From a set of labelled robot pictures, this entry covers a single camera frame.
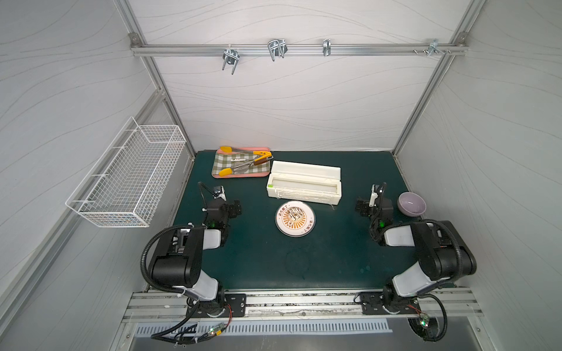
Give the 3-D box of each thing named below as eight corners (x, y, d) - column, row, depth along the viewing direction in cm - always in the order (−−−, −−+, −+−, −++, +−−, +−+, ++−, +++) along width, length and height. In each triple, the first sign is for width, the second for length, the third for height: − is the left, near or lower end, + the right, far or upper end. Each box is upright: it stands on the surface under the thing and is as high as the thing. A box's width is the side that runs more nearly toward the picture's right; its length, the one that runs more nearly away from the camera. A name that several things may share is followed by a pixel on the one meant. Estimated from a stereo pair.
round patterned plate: (275, 237, 91) (274, 234, 89) (276, 204, 102) (276, 200, 100) (316, 237, 91) (317, 234, 89) (313, 204, 102) (313, 200, 100)
